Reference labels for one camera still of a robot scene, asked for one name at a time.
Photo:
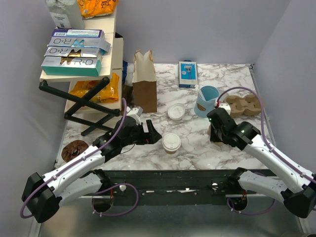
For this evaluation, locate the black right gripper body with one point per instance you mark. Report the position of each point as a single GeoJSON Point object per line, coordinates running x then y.
{"type": "Point", "coordinates": [216, 135]}

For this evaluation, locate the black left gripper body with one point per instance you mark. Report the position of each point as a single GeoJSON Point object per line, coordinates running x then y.
{"type": "Point", "coordinates": [138, 137]}

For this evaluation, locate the white plastic cup lid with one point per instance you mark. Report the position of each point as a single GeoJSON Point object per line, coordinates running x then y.
{"type": "Point", "coordinates": [171, 141]}

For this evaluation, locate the brown paper bag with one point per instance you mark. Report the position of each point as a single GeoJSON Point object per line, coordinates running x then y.
{"type": "Point", "coordinates": [145, 82]}

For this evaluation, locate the brown paper coffee cup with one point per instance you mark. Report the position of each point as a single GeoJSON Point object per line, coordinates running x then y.
{"type": "Point", "coordinates": [170, 151]}

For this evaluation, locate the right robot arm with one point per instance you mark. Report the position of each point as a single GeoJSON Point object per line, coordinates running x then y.
{"type": "Point", "coordinates": [295, 186]}

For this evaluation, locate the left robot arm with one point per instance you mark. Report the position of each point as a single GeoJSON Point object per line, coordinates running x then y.
{"type": "Point", "coordinates": [44, 194]}

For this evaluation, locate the white lid stack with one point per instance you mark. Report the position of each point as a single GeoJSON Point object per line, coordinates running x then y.
{"type": "Point", "coordinates": [176, 112]}

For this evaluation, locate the light blue plastic tumbler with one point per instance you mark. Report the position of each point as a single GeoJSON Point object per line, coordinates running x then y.
{"type": "Point", "coordinates": [206, 98]}

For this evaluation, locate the stacked cardboard cup carriers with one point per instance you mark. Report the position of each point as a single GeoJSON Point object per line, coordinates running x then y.
{"type": "Point", "coordinates": [248, 105]}

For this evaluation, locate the cream folding shelf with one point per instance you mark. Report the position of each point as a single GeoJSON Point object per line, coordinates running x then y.
{"type": "Point", "coordinates": [111, 61]}

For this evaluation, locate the blue razor package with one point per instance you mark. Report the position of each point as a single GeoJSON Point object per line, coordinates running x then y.
{"type": "Point", "coordinates": [188, 74]}

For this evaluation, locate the teal toothpaste box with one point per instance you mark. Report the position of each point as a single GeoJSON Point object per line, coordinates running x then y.
{"type": "Point", "coordinates": [66, 66]}

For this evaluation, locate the silver blue toothpaste box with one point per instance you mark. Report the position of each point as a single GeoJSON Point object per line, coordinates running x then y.
{"type": "Point", "coordinates": [80, 42]}

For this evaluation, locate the purple white box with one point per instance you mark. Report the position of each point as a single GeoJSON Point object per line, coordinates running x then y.
{"type": "Point", "coordinates": [79, 33]}

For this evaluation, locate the orange snack bag top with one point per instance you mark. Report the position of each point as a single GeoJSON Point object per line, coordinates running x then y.
{"type": "Point", "coordinates": [96, 8]}

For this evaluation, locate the grey paper bag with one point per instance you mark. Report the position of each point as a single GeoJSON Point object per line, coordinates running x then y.
{"type": "Point", "coordinates": [65, 14]}

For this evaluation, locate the black shelf frame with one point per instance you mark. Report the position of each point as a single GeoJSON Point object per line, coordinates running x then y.
{"type": "Point", "coordinates": [84, 102]}

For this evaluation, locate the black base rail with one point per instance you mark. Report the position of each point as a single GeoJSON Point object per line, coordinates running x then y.
{"type": "Point", "coordinates": [169, 187]}

